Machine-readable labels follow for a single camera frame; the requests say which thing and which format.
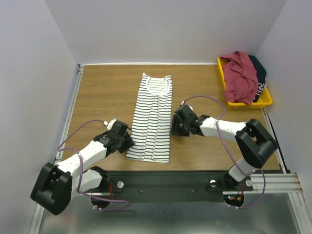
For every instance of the black white striped tank top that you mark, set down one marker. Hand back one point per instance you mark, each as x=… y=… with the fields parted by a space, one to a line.
x=152 y=120

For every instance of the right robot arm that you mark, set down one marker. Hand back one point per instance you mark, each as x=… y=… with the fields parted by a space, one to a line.
x=254 y=141

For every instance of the left aluminium side rail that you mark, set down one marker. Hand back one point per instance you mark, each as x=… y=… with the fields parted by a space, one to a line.
x=72 y=103

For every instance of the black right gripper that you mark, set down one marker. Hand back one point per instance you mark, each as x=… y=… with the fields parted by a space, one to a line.
x=177 y=126

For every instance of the yellow plastic bin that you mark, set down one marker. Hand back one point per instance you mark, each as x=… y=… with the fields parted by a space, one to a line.
x=263 y=101

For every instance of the dark navy tank top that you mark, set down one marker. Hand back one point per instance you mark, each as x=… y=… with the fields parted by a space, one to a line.
x=261 y=74

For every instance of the maroon red tank top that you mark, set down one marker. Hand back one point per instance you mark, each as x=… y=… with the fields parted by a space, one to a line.
x=240 y=78

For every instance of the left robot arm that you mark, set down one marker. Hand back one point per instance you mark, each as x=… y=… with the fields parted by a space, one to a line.
x=57 y=184

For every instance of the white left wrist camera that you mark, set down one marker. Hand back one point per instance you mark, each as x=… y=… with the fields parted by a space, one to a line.
x=109 y=124

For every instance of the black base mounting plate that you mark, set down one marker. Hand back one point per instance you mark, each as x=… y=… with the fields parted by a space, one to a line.
x=169 y=186

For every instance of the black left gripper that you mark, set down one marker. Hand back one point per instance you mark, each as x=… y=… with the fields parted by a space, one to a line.
x=129 y=144

